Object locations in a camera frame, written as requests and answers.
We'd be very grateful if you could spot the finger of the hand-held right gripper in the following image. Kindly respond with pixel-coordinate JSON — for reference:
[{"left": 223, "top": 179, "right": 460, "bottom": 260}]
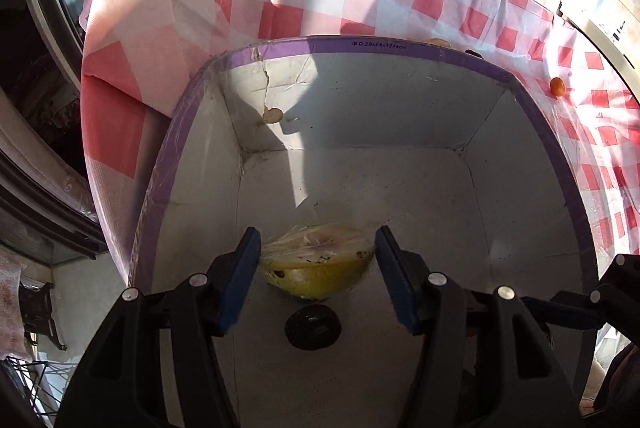
[{"left": 520, "top": 253, "right": 640, "bottom": 334}]

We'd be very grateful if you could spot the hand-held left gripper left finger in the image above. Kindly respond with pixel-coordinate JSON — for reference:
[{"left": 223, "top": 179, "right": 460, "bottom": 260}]
[{"left": 54, "top": 228, "right": 262, "bottom": 428}]

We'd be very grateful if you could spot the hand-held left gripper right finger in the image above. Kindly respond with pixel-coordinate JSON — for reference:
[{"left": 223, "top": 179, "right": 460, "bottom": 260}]
[{"left": 375, "top": 226, "right": 583, "bottom": 428}]

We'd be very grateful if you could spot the plastic-wrapped pomelo half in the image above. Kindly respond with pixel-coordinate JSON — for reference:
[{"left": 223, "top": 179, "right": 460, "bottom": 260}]
[{"left": 259, "top": 222, "right": 377, "bottom": 300}]

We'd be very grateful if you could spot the black round disc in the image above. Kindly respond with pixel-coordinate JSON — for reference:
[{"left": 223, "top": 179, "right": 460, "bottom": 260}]
[{"left": 284, "top": 304, "right": 343, "bottom": 351}]

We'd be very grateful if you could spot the purple cardboard box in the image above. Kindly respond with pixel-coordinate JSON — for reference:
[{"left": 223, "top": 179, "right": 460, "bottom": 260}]
[{"left": 127, "top": 35, "right": 601, "bottom": 428}]

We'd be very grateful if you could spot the black folding stool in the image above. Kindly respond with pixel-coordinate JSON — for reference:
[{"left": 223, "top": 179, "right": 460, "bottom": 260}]
[{"left": 17, "top": 280, "right": 68, "bottom": 351}]

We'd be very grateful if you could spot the patterned white cloth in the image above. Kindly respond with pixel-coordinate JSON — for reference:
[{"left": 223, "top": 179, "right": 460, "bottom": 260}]
[{"left": 0, "top": 253, "right": 33, "bottom": 361}]

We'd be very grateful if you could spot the wire rack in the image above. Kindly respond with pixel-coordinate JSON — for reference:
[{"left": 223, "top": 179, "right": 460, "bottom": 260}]
[{"left": 0, "top": 355, "right": 76, "bottom": 428}]

